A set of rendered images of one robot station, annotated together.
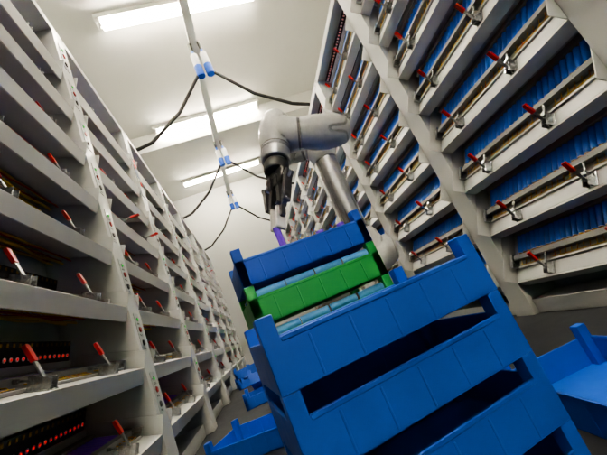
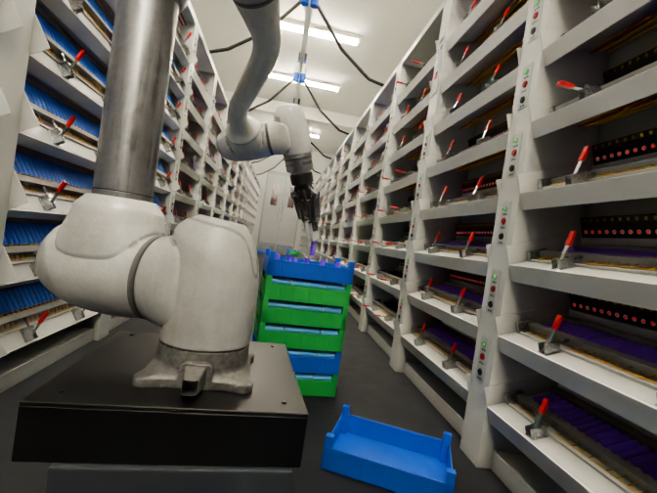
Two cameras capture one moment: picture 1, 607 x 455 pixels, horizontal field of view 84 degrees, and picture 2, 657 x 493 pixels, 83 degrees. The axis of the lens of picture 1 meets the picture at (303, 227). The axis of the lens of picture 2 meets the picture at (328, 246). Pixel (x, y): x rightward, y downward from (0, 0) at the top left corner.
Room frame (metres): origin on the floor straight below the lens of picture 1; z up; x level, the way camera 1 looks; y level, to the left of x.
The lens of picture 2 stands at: (2.15, 0.23, 0.54)
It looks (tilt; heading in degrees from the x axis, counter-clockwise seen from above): 1 degrees down; 185
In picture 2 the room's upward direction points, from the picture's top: 9 degrees clockwise
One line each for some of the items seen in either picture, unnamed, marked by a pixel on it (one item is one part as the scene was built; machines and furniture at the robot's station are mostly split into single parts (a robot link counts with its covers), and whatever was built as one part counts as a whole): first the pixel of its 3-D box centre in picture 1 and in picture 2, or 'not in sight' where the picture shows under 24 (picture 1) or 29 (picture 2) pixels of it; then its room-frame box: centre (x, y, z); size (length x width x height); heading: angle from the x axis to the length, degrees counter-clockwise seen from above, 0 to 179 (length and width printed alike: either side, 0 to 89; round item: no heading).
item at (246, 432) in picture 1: (262, 429); (389, 449); (1.19, 0.38, 0.04); 0.30 x 0.20 x 0.08; 80
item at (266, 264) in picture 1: (295, 257); (306, 265); (0.79, 0.05, 0.44); 0.30 x 0.20 x 0.08; 110
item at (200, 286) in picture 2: not in sight; (208, 277); (1.50, -0.03, 0.44); 0.18 x 0.16 x 0.22; 88
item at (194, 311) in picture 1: (177, 287); not in sight; (2.42, 1.03, 0.88); 0.20 x 0.09 x 1.75; 103
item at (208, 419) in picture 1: (145, 268); not in sight; (1.73, 0.87, 0.88); 0.20 x 0.09 x 1.75; 103
